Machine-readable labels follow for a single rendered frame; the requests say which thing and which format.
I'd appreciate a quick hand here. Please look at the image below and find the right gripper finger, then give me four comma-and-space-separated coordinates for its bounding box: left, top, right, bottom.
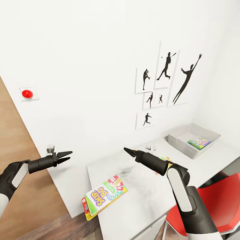
124, 147, 138, 157

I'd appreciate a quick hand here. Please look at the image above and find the board game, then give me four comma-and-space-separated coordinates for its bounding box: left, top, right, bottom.
81, 174, 128, 221
188, 136, 210, 150

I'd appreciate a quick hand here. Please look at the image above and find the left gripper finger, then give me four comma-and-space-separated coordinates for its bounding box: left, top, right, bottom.
57, 157, 70, 164
57, 151, 72, 161

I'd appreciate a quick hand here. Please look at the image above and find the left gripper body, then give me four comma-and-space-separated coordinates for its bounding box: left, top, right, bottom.
38, 152, 57, 171

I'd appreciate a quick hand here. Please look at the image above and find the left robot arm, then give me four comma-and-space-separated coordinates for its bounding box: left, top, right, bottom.
0, 144, 72, 218

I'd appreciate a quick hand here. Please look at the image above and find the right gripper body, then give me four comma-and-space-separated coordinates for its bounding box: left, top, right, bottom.
127, 150, 159, 170

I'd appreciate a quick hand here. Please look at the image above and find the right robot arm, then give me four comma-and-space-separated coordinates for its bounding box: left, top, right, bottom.
124, 144, 223, 240

